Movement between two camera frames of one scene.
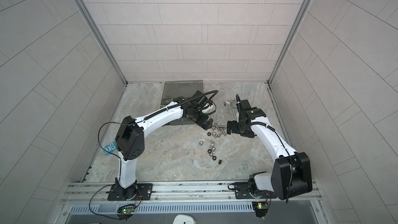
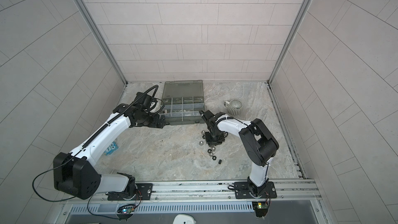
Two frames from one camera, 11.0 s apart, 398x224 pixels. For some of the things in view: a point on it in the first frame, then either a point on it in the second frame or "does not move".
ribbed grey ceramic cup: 232,107 does not move
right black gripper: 247,134 → 209,141
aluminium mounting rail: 216,198 does not move
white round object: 184,219 does not move
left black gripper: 201,122 → 156,123
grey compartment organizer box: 172,89 does not move
